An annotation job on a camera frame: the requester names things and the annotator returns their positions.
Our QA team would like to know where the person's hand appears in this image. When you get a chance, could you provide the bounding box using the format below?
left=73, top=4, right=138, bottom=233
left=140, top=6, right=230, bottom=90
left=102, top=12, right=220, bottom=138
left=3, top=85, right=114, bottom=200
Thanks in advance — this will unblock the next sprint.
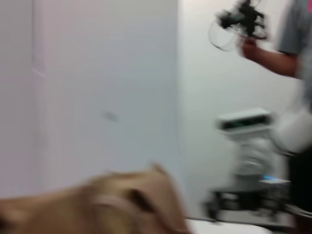
left=240, top=36, right=263, bottom=61

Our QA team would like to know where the khaki canvas food bag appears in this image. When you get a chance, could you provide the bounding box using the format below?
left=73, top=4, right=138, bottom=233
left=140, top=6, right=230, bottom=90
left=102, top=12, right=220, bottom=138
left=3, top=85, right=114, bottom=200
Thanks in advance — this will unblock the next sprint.
left=0, top=162, right=193, bottom=234

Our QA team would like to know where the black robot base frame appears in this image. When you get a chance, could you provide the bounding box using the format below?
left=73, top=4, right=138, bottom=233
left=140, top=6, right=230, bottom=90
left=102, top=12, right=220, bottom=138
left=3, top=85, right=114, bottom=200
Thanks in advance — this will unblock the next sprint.
left=203, top=176, right=297, bottom=224

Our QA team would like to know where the black handheld teleoperation controller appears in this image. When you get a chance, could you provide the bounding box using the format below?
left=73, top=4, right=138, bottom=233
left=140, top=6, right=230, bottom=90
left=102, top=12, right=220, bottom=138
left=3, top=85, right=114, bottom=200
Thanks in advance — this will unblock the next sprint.
left=208, top=0, right=269, bottom=52

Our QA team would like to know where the person's bare forearm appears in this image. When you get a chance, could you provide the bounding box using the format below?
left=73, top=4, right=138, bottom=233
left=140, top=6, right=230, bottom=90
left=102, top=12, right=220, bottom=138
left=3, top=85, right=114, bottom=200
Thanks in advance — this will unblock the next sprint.
left=254, top=45, right=302, bottom=79

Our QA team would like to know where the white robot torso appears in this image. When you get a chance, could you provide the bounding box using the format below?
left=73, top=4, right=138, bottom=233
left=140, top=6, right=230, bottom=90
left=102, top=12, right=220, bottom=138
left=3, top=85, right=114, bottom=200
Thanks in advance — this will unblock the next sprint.
left=233, top=135, right=276, bottom=177

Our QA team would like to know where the person in grey shirt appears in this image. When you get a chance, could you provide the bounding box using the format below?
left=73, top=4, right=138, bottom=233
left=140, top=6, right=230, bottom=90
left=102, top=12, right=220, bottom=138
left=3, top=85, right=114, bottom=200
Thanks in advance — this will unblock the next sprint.
left=276, top=0, right=312, bottom=230

